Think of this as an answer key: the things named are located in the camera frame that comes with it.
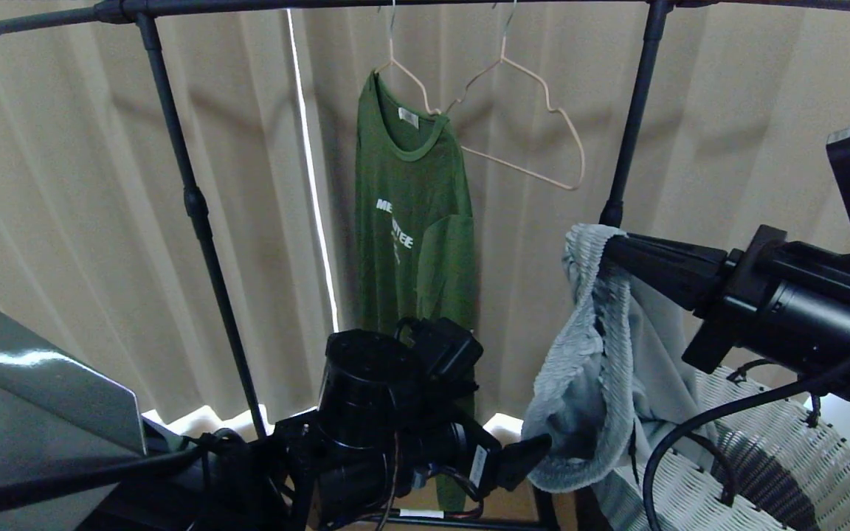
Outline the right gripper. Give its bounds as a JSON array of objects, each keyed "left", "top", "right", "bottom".
[{"left": 682, "top": 225, "right": 850, "bottom": 423}]

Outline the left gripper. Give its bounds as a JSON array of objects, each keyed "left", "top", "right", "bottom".
[{"left": 305, "top": 420, "right": 553, "bottom": 529}]

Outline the pale grey garment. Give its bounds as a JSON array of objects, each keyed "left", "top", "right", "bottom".
[{"left": 521, "top": 223, "right": 725, "bottom": 531}]

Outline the green printed shirt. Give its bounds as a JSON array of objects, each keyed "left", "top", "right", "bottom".
[{"left": 355, "top": 70, "right": 479, "bottom": 513}]

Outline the pink clothes hanger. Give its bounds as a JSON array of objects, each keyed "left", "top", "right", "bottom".
[
  {"left": 443, "top": 0, "right": 587, "bottom": 191},
  {"left": 372, "top": 0, "right": 442, "bottom": 117}
]

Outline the white laundry basket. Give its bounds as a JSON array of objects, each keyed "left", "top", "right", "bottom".
[{"left": 595, "top": 361, "right": 850, "bottom": 531}]

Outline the black clothes rack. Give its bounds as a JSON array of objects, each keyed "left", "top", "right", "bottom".
[{"left": 0, "top": 0, "right": 850, "bottom": 531}]

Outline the beige curtain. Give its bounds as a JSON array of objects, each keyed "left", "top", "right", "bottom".
[{"left": 0, "top": 0, "right": 850, "bottom": 428}]

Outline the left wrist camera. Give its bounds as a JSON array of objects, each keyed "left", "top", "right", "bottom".
[{"left": 395, "top": 317, "right": 485, "bottom": 403}]

